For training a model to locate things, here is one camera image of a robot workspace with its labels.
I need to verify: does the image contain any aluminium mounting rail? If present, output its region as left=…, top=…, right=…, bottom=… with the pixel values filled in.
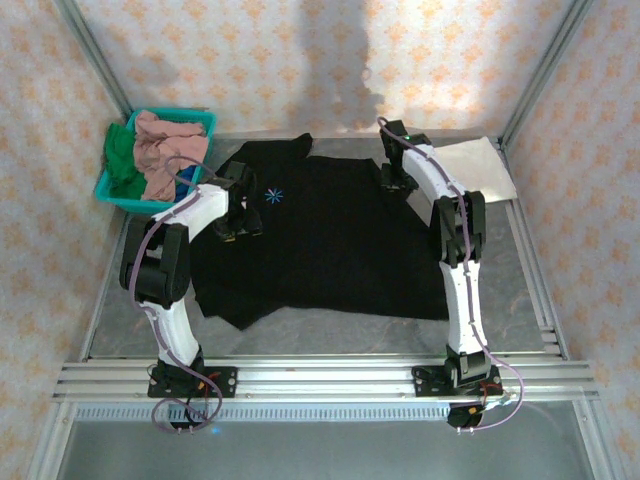
left=52, top=355, right=600, bottom=402

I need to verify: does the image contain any green t-shirt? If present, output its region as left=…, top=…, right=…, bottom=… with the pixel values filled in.
left=103, top=123, right=149, bottom=200

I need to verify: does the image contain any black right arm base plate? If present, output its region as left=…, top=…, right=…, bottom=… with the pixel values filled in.
left=410, top=364, right=502, bottom=399

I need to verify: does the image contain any blue garment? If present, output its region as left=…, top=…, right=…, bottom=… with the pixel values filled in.
left=172, top=164, right=195, bottom=199

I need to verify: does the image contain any teal plastic basket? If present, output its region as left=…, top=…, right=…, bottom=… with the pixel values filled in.
left=93, top=106, right=219, bottom=217

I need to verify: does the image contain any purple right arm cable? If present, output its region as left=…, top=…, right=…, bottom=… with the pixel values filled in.
left=377, top=117, right=526, bottom=434

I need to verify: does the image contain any slotted grey cable duct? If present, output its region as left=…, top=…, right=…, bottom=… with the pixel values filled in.
left=74, top=404, right=576, bottom=422

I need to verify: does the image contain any white folded t-shirt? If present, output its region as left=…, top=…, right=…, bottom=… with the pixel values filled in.
left=432, top=137, right=519, bottom=204

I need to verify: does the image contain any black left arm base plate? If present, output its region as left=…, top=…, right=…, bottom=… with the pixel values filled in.
left=147, top=366, right=238, bottom=399

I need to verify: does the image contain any black t-shirt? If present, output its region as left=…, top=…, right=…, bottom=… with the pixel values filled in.
left=187, top=132, right=451, bottom=332

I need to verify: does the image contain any aluminium frame post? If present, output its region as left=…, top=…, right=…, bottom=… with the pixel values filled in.
left=53, top=0, right=150, bottom=147
left=498, top=0, right=597, bottom=147

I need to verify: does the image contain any aluminium side rail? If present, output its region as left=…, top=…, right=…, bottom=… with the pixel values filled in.
left=491, top=138, right=570, bottom=360
left=79, top=209, right=132, bottom=362

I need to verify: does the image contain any pink t-shirt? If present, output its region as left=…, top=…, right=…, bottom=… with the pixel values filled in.
left=132, top=110, right=210, bottom=204

